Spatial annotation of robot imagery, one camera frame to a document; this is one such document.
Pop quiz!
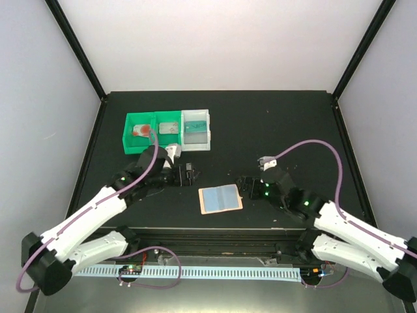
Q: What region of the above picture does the middle green plastic bin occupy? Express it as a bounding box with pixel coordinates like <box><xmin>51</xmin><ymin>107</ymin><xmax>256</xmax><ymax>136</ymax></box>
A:
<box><xmin>151</xmin><ymin>111</ymin><xmax>182</xmax><ymax>147</ymax></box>

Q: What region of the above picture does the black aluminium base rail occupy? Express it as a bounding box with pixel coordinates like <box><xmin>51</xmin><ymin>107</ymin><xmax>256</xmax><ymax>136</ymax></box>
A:
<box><xmin>128</xmin><ymin>229</ymin><xmax>321</xmax><ymax>264</ymax></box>

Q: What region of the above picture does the right black frame post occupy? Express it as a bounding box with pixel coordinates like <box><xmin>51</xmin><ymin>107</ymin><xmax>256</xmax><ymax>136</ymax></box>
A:
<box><xmin>332</xmin><ymin>0</ymin><xmax>396</xmax><ymax>100</ymax></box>

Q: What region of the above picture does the left black frame post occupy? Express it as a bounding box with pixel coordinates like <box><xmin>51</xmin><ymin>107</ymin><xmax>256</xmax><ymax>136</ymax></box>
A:
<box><xmin>44</xmin><ymin>0</ymin><xmax>107</xmax><ymax>101</ymax></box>

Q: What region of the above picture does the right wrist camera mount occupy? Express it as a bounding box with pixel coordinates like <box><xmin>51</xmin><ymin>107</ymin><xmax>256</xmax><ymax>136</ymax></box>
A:
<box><xmin>257</xmin><ymin>156</ymin><xmax>277</xmax><ymax>171</ymax></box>

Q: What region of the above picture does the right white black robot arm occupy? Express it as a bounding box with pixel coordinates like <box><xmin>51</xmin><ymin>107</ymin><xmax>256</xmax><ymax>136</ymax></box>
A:
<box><xmin>236</xmin><ymin>167</ymin><xmax>416</xmax><ymax>303</ymax></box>

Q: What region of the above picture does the left small circuit board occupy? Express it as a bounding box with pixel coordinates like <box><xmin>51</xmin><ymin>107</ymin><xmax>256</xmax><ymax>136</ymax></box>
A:
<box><xmin>119</xmin><ymin>265</ymin><xmax>142</xmax><ymax>275</ymax></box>

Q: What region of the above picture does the right small circuit board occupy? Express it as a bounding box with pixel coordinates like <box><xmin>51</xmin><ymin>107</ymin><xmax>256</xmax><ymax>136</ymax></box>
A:
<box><xmin>300</xmin><ymin>267</ymin><xmax>328</xmax><ymax>278</ymax></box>

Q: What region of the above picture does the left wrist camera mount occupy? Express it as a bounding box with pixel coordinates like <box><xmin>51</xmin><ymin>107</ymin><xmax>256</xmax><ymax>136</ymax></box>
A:
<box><xmin>165</xmin><ymin>143</ymin><xmax>182</xmax><ymax>163</ymax></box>

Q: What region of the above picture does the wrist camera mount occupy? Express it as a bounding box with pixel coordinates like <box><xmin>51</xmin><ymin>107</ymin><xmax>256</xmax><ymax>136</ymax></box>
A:
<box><xmin>165</xmin><ymin>143</ymin><xmax>182</xmax><ymax>163</ymax></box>
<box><xmin>257</xmin><ymin>156</ymin><xmax>277</xmax><ymax>171</ymax></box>

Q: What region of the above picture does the black frame post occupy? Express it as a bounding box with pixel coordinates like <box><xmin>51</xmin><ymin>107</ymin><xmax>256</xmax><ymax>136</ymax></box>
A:
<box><xmin>332</xmin><ymin>0</ymin><xmax>396</xmax><ymax>100</ymax></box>
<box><xmin>44</xmin><ymin>0</ymin><xmax>107</xmax><ymax>101</ymax></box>

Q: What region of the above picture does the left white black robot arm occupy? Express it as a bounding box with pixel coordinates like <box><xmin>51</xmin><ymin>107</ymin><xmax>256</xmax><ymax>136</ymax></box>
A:
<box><xmin>21</xmin><ymin>143</ymin><xmax>195</xmax><ymax>295</ymax></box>

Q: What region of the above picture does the small circuit board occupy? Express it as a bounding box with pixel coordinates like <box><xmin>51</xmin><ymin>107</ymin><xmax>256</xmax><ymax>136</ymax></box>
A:
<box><xmin>300</xmin><ymin>267</ymin><xmax>328</xmax><ymax>278</ymax></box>
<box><xmin>119</xmin><ymin>265</ymin><xmax>142</xmax><ymax>275</ymax></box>

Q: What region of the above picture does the white translucent plastic bin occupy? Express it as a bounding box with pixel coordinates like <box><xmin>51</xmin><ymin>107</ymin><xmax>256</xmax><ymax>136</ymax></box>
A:
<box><xmin>180</xmin><ymin>109</ymin><xmax>211</xmax><ymax>151</ymax></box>

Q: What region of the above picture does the light blue slotted cable duct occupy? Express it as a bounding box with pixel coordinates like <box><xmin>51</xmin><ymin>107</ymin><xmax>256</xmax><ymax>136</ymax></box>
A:
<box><xmin>76</xmin><ymin>264</ymin><xmax>302</xmax><ymax>282</ymax></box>

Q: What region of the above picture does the green plastic bin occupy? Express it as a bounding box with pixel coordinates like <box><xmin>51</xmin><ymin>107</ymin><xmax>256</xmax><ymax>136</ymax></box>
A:
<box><xmin>151</xmin><ymin>111</ymin><xmax>182</xmax><ymax>147</ymax></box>
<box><xmin>122</xmin><ymin>112</ymin><xmax>154</xmax><ymax>155</ymax></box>

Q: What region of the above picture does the left green plastic bin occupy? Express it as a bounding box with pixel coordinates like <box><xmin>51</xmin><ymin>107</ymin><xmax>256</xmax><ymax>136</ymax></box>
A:
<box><xmin>122</xmin><ymin>112</ymin><xmax>154</xmax><ymax>155</ymax></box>

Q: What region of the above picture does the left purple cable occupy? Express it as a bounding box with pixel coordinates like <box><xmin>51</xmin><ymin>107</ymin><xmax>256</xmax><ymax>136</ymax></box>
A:
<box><xmin>15</xmin><ymin>127</ymin><xmax>183</xmax><ymax>293</ymax></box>

